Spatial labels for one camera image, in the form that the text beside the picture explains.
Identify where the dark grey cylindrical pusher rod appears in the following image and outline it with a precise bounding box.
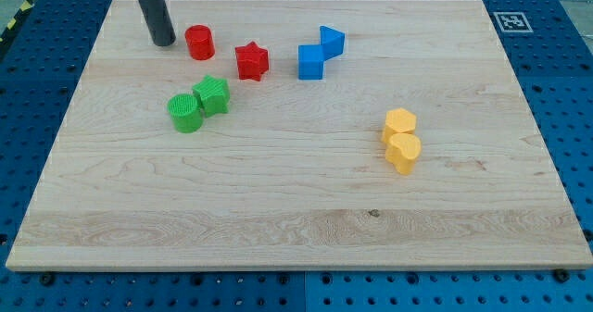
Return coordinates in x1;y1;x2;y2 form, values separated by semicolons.
138;0;176;47

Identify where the red cylinder block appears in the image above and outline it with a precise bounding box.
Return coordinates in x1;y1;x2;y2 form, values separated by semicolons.
184;24;215;60

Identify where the green star block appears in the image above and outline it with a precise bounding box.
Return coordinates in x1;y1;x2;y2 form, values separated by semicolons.
192;75;231;118

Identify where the red star block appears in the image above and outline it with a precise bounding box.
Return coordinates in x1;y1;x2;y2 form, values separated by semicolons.
234;41;269;81

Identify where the green cylinder block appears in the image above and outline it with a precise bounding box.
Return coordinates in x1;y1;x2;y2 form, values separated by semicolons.
167;94;203;133

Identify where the blue cube block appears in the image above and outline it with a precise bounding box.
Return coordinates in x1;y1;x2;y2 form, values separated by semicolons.
298;44;325;80

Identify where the wooden board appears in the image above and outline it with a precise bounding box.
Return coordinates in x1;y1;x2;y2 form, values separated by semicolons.
6;0;592;272

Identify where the blue triangle block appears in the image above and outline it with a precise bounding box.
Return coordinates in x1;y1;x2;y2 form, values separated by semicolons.
320;26;346;60

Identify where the yellow hexagon block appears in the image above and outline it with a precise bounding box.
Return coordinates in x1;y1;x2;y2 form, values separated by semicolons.
381;107;417;144

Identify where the yellow heart block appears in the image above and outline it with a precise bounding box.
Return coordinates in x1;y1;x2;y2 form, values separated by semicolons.
385;133;422;175

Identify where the black bolt left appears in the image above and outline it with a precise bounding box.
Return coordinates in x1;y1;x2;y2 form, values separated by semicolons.
39;272;56;287

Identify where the black bolt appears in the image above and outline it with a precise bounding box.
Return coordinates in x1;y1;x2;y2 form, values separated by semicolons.
39;272;56;287
553;268;571;283

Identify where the white fiducial marker tag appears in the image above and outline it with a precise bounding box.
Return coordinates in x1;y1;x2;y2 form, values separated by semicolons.
493;11;533;33

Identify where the black bolt right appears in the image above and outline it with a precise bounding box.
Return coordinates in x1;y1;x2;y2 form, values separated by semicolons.
553;268;571;283

